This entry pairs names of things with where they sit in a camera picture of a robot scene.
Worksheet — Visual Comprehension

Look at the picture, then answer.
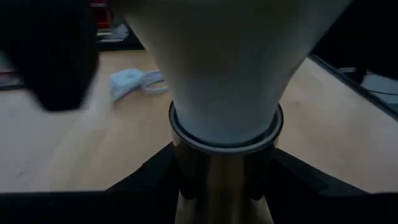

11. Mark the brass lamp socket base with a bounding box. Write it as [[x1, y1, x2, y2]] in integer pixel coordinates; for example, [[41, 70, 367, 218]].
[[168, 101, 284, 224]]

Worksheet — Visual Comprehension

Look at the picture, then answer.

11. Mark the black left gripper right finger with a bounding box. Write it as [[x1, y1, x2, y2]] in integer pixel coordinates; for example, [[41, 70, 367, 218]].
[[267, 147, 398, 224]]

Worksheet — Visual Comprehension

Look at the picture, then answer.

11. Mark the white frosted lightbulb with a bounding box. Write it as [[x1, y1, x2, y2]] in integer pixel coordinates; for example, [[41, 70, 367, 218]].
[[114, 0, 354, 146]]

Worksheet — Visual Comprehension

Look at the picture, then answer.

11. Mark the red storage box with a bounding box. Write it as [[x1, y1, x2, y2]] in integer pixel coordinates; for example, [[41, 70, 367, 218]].
[[91, 0, 113, 30]]

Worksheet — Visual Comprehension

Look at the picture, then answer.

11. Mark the black aluminium table frame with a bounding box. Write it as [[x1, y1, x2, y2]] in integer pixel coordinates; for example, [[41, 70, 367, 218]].
[[309, 54, 398, 121]]

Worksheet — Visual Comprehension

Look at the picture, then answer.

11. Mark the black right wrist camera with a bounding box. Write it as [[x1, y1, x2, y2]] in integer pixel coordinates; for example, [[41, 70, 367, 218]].
[[0, 0, 101, 112]]

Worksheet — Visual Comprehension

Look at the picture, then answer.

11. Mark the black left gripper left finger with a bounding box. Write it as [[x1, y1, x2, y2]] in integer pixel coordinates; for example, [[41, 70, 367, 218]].
[[0, 142, 181, 224]]

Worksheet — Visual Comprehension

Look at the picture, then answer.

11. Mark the white lamp power cable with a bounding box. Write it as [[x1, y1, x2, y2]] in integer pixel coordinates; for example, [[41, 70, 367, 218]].
[[108, 68, 170, 103]]

